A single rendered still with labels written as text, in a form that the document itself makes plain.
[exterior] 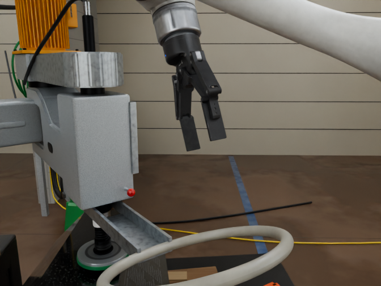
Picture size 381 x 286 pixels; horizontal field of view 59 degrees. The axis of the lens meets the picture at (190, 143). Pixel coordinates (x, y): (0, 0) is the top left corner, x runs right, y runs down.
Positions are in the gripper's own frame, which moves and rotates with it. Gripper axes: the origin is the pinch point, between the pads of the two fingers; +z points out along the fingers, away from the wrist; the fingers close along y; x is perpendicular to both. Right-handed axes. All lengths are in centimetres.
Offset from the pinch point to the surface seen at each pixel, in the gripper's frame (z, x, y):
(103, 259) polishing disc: 32, 20, 86
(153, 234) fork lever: 23, 3, 54
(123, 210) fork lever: 14, 9, 76
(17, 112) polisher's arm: -42, 45, 118
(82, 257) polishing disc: 29, 28, 90
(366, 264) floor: 115, -193, 180
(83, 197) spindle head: 5, 23, 71
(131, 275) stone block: 42, 10, 90
